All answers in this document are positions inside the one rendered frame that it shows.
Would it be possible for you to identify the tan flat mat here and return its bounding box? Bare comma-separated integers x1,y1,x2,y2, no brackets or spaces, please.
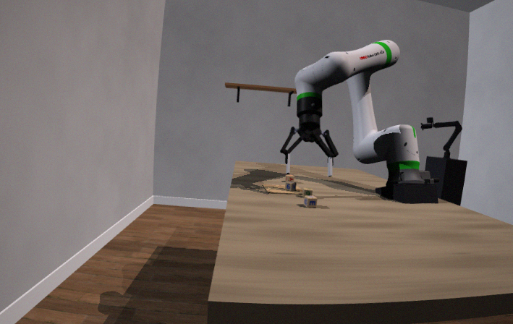
263,184,302,195

